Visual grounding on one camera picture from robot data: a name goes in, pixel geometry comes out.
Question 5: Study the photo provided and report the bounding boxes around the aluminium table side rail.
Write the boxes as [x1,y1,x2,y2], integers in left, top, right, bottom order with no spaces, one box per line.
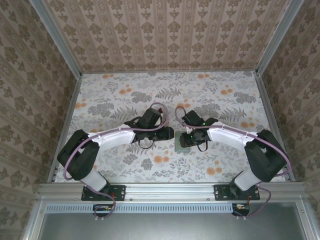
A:
[46,72,83,185]
[256,71,296,183]

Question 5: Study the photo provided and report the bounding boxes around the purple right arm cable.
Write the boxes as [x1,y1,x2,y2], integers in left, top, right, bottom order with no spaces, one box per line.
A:
[174,104,293,222]

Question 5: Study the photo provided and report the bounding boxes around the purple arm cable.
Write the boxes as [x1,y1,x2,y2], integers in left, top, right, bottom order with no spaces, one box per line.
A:
[174,104,293,222]
[63,101,170,222]

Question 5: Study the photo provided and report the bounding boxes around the grey green card holder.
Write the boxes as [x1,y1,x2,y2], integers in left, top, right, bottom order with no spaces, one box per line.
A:
[174,131,192,154]

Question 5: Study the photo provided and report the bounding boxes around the grey metal panel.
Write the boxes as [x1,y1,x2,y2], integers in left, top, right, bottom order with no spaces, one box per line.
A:
[37,212,305,240]

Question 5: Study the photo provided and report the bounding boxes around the black connector board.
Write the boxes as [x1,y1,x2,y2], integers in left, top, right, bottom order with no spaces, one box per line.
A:
[231,202,251,217]
[92,203,114,218]

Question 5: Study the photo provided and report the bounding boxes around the black looped gripper cable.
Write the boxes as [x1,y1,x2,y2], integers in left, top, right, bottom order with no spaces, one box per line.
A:
[197,138,210,152]
[138,138,155,151]

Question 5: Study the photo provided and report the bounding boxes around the slanted aluminium frame post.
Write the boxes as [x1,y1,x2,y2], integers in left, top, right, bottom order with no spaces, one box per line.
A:
[255,0,305,76]
[29,0,83,80]

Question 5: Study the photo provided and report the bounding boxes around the thin aluminium table end rail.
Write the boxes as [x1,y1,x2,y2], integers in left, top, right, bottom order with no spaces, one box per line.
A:
[80,69,259,75]

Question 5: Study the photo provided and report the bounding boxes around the long aluminium mounting rail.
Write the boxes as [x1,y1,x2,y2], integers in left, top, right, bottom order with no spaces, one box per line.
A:
[37,181,306,201]

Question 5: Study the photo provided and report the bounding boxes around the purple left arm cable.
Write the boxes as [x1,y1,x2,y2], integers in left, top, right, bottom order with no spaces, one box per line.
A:
[63,101,170,222]

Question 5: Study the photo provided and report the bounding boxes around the white slotted cable duct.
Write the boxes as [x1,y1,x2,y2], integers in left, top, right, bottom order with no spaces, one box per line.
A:
[46,202,252,214]

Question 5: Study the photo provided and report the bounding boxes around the aluminium lower frame profile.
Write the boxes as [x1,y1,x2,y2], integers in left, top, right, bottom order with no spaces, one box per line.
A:
[23,197,48,240]
[296,197,316,240]

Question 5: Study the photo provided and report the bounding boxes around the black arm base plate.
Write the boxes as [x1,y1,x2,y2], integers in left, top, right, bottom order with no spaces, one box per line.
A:
[214,184,261,202]
[81,184,127,202]

